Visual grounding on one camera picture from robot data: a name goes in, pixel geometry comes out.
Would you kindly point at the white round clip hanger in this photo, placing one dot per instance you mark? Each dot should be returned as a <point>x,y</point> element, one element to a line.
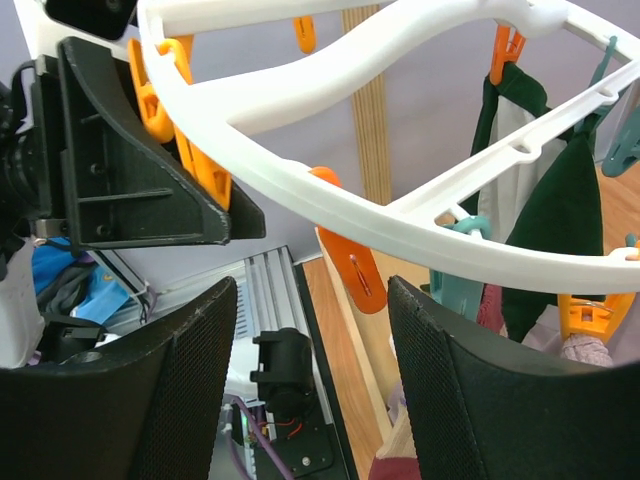
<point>221,118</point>

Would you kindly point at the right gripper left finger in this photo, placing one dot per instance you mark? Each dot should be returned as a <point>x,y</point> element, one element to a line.
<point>144,406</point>

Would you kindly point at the dark green white garment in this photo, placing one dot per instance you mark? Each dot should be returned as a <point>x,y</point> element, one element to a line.
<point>552,204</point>

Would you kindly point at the teal clothes peg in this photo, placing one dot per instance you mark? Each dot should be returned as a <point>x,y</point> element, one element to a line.
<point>458,294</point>

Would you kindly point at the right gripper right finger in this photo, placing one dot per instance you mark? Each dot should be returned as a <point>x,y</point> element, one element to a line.
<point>484,407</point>

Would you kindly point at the lilac pink garment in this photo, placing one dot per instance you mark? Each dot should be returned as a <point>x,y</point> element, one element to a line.
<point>623,347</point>

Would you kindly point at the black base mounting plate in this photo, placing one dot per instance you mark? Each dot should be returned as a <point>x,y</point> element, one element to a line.
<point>301,433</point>

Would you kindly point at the aluminium frame rail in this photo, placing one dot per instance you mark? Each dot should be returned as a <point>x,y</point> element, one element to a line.
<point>267,300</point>

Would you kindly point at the wooden hanging rack frame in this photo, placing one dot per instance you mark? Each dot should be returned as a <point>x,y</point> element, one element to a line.
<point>483,407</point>

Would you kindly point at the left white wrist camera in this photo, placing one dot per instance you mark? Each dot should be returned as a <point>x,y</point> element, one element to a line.
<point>46,23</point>

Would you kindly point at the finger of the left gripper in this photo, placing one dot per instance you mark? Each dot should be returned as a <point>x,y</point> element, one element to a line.
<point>196,215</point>

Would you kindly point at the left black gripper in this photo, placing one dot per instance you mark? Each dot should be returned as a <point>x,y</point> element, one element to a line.
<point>76,160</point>

